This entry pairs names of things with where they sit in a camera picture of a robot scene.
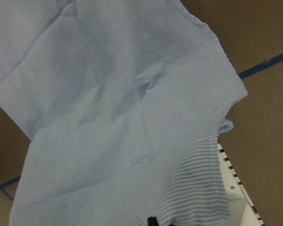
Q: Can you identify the light blue striped shirt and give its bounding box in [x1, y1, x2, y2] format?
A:
[0, 0, 248, 226]

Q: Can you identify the brown paper table cover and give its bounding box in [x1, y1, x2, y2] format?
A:
[0, 0, 283, 226]

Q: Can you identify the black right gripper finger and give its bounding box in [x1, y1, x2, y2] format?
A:
[147, 217, 158, 226]

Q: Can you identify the white post base plate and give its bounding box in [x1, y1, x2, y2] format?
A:
[217, 143, 264, 226]

